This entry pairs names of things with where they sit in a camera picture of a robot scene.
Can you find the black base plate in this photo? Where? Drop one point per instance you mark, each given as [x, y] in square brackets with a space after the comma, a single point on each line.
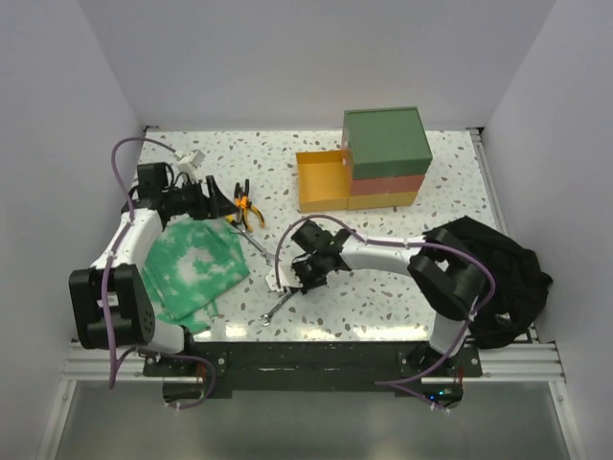
[225, 368]

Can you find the silver wrench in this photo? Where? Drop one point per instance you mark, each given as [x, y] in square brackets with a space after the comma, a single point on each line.
[267, 317]
[267, 255]

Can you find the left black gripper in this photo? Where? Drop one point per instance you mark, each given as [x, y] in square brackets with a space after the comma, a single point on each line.
[215, 206]

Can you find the silver wrench near cloth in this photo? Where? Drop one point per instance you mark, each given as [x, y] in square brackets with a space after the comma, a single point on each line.
[267, 255]

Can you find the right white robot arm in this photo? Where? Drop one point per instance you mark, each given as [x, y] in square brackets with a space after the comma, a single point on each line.
[449, 278]

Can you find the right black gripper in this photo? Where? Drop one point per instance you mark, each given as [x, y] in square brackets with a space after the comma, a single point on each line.
[306, 287]

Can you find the green white cloth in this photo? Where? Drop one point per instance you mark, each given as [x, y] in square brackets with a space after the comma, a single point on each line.
[188, 267]

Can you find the aluminium rail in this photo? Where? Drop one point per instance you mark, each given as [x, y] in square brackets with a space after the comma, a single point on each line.
[518, 362]

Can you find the yellow drawer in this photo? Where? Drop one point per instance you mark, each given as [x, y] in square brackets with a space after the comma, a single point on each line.
[323, 185]

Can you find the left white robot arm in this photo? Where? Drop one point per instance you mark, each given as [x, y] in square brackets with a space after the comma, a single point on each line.
[110, 302]

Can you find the silver wrench front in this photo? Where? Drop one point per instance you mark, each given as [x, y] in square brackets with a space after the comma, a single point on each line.
[267, 317]

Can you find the orange black pliers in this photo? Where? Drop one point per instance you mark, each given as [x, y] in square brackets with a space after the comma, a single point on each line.
[245, 206]

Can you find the green drawer box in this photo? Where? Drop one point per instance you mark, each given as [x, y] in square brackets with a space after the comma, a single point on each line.
[385, 142]

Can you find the black cloth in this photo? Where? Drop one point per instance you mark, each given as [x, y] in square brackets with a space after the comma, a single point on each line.
[522, 288]

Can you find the orange drawer box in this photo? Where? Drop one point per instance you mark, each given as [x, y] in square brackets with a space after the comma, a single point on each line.
[376, 178]

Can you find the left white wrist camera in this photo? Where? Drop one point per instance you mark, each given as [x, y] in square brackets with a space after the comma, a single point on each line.
[189, 162]

